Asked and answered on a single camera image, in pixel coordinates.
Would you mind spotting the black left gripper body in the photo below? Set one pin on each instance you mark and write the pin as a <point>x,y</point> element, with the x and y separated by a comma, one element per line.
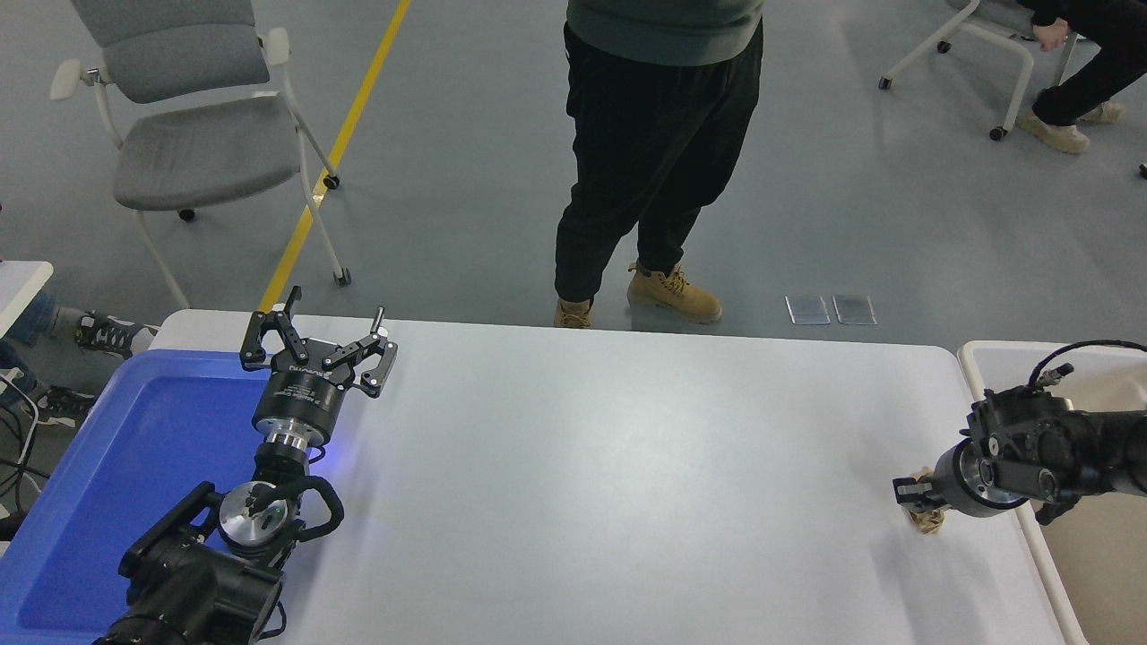
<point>300,399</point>

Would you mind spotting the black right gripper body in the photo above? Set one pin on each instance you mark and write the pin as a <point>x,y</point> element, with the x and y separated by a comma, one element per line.
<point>937,488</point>

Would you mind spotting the tan paper ball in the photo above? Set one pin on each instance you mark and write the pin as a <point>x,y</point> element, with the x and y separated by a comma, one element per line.
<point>927,523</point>

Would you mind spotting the person's hand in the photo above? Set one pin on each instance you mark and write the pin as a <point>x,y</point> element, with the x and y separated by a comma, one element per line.
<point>1052,36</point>

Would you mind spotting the person's feet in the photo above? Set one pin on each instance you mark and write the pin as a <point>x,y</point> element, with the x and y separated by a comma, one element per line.
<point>107,333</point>

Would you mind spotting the large pale bin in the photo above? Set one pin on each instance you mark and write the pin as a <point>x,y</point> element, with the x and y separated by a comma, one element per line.
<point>1102,573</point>

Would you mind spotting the silver floor plate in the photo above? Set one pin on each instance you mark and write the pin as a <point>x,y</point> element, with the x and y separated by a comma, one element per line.
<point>854,309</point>
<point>808,310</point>

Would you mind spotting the blue plastic tray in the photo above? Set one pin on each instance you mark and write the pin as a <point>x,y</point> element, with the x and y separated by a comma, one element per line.
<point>116,466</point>

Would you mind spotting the grey padded chair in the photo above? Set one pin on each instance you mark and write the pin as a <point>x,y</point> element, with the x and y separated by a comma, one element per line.
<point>206,148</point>

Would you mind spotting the small white table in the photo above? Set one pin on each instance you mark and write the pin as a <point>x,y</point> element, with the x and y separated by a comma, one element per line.
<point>18,287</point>

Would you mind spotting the standing person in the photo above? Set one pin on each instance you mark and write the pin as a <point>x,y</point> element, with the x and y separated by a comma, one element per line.
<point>645,134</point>

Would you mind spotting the seated person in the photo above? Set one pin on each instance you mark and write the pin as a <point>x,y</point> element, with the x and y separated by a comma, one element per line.
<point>1093,85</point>

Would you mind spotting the white framed chair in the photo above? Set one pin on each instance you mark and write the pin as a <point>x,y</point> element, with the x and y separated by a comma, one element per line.
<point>995,34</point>

